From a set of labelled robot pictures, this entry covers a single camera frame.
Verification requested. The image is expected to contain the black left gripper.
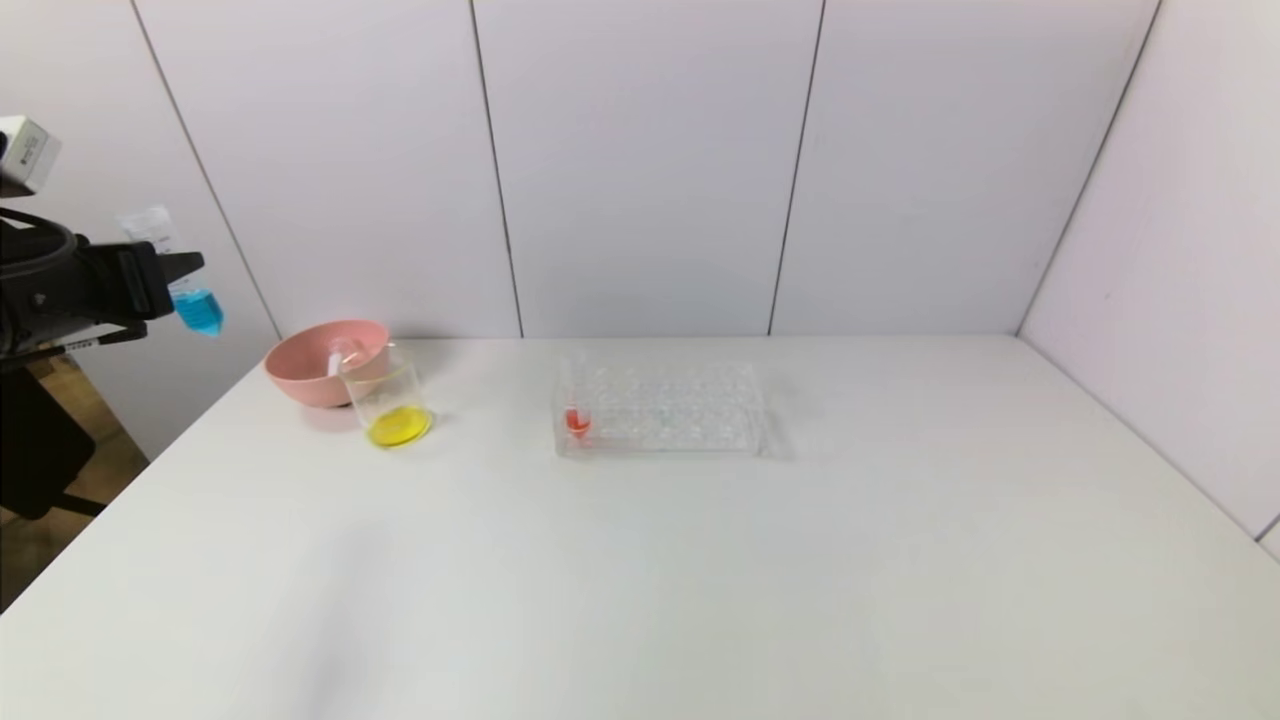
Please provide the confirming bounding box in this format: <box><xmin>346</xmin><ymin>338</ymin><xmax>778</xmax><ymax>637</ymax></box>
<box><xmin>0</xmin><ymin>240</ymin><xmax>206</xmax><ymax>357</ymax></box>

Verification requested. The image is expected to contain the test tube with blue pigment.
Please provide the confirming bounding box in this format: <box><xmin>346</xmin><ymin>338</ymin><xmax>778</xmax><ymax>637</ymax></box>
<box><xmin>118</xmin><ymin>205</ymin><xmax>226</xmax><ymax>338</ymax></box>

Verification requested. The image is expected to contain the clear glass beaker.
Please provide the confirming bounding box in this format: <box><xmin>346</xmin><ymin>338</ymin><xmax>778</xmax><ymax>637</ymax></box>
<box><xmin>338</xmin><ymin>343</ymin><xmax>434</xmax><ymax>449</ymax></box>

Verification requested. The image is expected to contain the test tube with red pigment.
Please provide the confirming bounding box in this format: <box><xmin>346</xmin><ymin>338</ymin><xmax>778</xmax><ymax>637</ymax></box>
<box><xmin>560</xmin><ymin>350</ymin><xmax>594</xmax><ymax>438</ymax></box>

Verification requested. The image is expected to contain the clear plastic test tube rack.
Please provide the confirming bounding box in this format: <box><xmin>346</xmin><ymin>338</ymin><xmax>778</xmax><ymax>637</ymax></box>
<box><xmin>550</xmin><ymin>350</ymin><xmax>769</xmax><ymax>461</ymax></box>

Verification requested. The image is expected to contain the pink bowl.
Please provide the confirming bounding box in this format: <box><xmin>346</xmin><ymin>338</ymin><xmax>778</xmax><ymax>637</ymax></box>
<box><xmin>264</xmin><ymin>320</ymin><xmax>391</xmax><ymax>409</ymax></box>

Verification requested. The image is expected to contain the black chair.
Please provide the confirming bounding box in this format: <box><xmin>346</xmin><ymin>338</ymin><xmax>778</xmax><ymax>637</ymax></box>
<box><xmin>0</xmin><ymin>365</ymin><xmax>106</xmax><ymax>521</ymax></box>

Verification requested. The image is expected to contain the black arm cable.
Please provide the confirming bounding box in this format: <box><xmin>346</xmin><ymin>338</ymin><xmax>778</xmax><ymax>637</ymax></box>
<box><xmin>0</xmin><ymin>208</ymin><xmax>79</xmax><ymax>301</ymax></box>

